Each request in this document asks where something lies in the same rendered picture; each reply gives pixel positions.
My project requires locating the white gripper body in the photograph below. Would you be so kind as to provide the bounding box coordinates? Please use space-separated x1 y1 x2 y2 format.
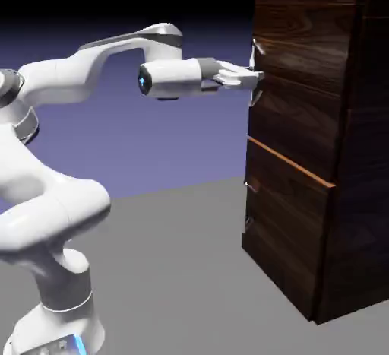
212 60 264 90

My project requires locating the dark wood cabinet door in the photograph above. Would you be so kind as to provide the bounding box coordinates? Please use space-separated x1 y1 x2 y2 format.
246 0 365 183
241 138 336 322

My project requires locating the dark wood cabinet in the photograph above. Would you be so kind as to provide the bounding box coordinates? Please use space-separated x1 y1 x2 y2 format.
241 0 389 326

